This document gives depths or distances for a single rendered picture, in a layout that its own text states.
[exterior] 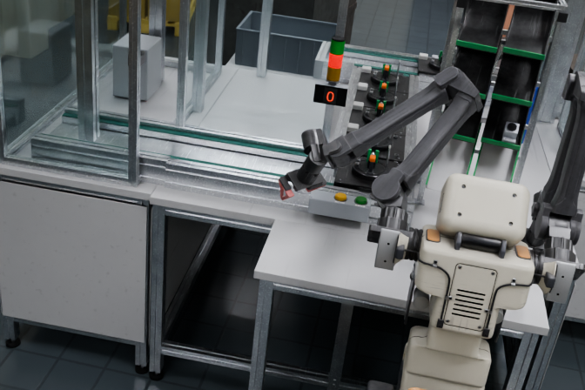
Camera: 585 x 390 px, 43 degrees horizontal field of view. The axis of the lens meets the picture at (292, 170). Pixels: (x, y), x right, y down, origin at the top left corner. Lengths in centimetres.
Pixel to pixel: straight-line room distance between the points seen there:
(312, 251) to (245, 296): 123
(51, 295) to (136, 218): 55
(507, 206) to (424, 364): 51
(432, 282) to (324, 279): 53
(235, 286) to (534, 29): 190
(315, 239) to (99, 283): 92
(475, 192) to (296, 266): 72
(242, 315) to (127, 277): 78
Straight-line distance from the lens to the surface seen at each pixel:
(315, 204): 257
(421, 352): 211
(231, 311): 356
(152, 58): 343
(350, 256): 247
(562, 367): 370
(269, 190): 265
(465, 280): 191
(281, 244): 248
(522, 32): 262
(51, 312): 320
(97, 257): 295
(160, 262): 284
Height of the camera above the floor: 222
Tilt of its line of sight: 28 degrees down
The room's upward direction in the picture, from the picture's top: 7 degrees clockwise
